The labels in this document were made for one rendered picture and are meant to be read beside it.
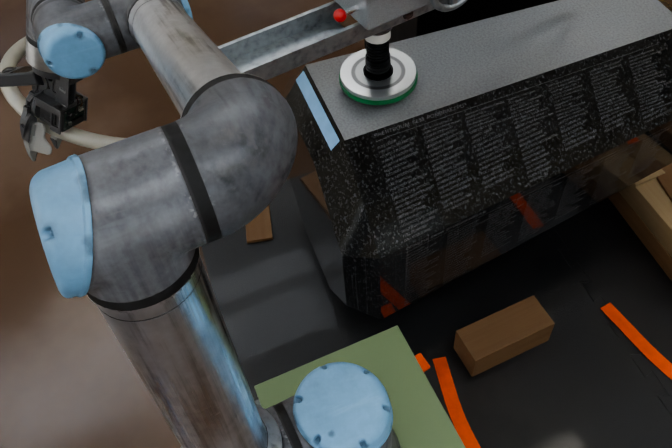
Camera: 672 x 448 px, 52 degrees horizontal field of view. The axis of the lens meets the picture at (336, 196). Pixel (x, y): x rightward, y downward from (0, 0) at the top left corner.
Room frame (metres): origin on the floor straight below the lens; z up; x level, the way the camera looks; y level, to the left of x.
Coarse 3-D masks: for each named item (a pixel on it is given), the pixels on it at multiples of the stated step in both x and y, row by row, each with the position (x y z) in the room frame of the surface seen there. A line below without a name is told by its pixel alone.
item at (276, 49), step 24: (288, 24) 1.41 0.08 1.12; (312, 24) 1.44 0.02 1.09; (336, 24) 1.44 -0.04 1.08; (360, 24) 1.38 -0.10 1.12; (384, 24) 1.41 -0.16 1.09; (240, 48) 1.35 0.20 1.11; (264, 48) 1.37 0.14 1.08; (288, 48) 1.36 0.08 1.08; (312, 48) 1.31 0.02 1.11; (336, 48) 1.34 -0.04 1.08; (264, 72) 1.25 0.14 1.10
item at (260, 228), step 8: (256, 216) 1.68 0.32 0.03; (264, 216) 1.67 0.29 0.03; (248, 224) 1.64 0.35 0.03; (256, 224) 1.64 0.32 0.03; (264, 224) 1.63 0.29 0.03; (248, 232) 1.60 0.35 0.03; (256, 232) 1.60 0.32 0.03; (264, 232) 1.59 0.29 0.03; (248, 240) 1.56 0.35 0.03; (256, 240) 1.56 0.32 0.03; (264, 240) 1.56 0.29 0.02
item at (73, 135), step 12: (12, 48) 1.20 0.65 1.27; (24, 48) 1.22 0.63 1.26; (12, 60) 1.16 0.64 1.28; (12, 96) 1.03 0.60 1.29; (48, 132) 0.96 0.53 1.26; (72, 132) 0.95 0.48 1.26; (84, 132) 0.95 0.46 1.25; (84, 144) 0.93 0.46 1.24; (96, 144) 0.93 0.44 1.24; (108, 144) 0.93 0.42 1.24
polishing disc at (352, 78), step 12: (348, 60) 1.53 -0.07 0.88; (360, 60) 1.53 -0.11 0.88; (396, 60) 1.51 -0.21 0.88; (408, 60) 1.50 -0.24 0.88; (348, 72) 1.48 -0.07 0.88; (360, 72) 1.47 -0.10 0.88; (396, 72) 1.46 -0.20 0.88; (408, 72) 1.45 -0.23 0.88; (348, 84) 1.43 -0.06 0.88; (360, 84) 1.42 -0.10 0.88; (372, 84) 1.42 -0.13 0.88; (384, 84) 1.42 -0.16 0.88; (396, 84) 1.41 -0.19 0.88; (408, 84) 1.41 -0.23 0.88; (360, 96) 1.38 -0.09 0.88; (372, 96) 1.37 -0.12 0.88; (384, 96) 1.37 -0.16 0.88; (396, 96) 1.37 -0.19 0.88
